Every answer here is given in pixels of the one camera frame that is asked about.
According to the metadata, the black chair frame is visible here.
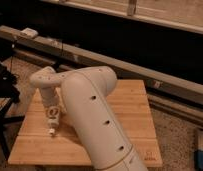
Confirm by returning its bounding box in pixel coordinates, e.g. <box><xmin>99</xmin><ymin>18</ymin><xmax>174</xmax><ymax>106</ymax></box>
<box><xmin>0</xmin><ymin>62</ymin><xmax>24</xmax><ymax>159</ymax></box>

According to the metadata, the blue and white bin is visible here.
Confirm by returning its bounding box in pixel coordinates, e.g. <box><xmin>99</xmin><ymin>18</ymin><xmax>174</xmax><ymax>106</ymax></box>
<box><xmin>194</xmin><ymin>129</ymin><xmax>203</xmax><ymax>171</ymax></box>

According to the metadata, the long wooden beam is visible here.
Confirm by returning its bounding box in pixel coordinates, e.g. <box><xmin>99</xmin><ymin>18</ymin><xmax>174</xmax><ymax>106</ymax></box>
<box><xmin>0</xmin><ymin>26</ymin><xmax>203</xmax><ymax>105</ymax></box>

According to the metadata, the white plastic bottle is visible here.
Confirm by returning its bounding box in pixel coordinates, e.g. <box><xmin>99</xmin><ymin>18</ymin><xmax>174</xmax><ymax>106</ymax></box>
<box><xmin>46</xmin><ymin>106</ymin><xmax>61</xmax><ymax>136</ymax></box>

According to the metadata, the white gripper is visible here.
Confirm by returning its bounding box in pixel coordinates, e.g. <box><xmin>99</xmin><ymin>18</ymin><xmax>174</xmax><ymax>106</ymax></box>
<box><xmin>40</xmin><ymin>87</ymin><xmax>67</xmax><ymax>117</ymax></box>

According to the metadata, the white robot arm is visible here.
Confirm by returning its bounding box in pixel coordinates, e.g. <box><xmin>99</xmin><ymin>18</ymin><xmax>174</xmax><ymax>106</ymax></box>
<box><xmin>30</xmin><ymin>66</ymin><xmax>148</xmax><ymax>171</ymax></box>

